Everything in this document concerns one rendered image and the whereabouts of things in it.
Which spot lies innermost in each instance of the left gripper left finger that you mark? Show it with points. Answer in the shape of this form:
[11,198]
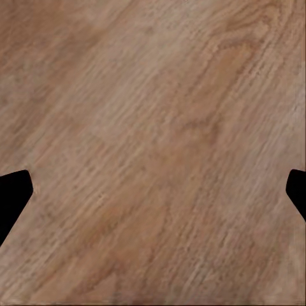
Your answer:
[15,191]

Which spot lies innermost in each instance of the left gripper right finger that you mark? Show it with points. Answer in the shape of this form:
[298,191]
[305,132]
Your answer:
[296,190]

